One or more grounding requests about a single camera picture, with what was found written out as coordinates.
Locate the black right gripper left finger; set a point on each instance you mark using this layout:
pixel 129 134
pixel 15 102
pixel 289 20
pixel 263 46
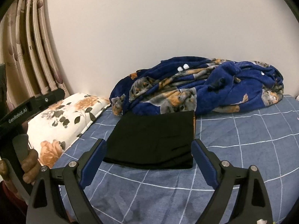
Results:
pixel 46 204

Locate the person's left hand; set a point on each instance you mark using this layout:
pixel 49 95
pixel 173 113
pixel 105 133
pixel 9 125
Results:
pixel 30 165

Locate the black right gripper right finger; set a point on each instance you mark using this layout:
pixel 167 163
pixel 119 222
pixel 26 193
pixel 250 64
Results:
pixel 252 204

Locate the white floral pillow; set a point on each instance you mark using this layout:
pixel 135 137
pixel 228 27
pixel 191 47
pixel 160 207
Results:
pixel 55 129

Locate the blue dog print blanket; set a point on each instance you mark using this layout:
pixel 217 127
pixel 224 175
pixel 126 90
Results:
pixel 200 85

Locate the black pants with orange lining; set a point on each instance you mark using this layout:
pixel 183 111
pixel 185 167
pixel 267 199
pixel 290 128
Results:
pixel 152 142

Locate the blue checked bed sheet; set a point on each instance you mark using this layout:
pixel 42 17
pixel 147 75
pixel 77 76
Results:
pixel 266 138

